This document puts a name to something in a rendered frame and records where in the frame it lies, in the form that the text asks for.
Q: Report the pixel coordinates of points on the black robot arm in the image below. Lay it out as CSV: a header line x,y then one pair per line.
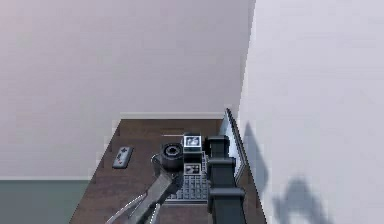
x,y
225,203

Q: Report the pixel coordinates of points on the dark brown wooden table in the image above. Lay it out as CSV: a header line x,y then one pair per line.
x,y
140,133

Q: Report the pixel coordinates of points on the grey remote control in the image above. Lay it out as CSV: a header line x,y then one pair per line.
x,y
122,157

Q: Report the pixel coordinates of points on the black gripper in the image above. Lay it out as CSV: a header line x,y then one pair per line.
x,y
171,154

